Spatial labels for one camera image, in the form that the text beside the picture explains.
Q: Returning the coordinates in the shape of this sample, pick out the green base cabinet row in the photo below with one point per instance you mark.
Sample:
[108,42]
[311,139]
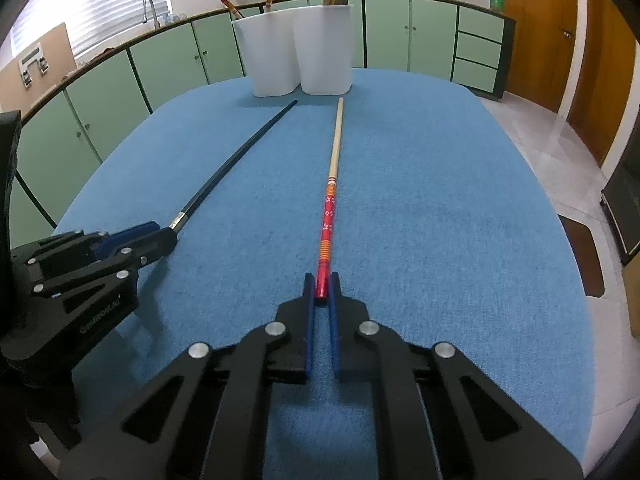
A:
[165,55]

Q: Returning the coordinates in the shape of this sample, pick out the white two-compartment utensil holder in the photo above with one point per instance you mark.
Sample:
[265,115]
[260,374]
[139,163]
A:
[272,55]

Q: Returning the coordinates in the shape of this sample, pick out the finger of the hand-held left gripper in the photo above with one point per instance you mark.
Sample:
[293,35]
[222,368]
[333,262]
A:
[130,232]
[150,247]

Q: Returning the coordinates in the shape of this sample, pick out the white window blinds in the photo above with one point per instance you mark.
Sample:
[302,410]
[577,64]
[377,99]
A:
[100,0]

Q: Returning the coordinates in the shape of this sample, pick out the brown wooden door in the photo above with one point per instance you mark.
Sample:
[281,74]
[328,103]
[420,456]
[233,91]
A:
[610,85]
[540,20]

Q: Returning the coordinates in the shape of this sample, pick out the metal sink faucet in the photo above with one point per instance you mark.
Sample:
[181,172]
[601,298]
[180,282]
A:
[148,10]

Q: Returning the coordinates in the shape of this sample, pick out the brown floor mat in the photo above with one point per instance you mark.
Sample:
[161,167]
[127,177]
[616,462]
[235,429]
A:
[582,255]

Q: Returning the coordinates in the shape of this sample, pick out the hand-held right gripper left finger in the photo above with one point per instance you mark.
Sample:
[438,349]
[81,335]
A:
[310,340]

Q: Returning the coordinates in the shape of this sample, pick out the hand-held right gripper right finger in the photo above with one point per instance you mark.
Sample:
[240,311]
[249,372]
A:
[334,345]

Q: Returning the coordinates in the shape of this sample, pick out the black appliance cabinet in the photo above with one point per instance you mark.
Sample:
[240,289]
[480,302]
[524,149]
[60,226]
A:
[625,215]

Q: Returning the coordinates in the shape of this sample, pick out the blue table cloth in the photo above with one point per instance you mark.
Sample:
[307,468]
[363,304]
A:
[425,210]

